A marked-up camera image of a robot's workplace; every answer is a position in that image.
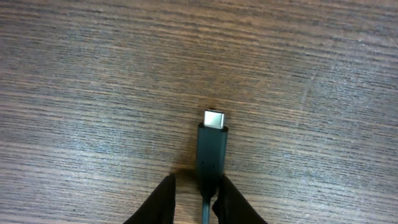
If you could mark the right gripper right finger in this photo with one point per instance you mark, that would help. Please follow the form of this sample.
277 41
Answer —
231 207

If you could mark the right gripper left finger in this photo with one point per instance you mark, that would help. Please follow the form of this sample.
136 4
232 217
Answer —
159 207

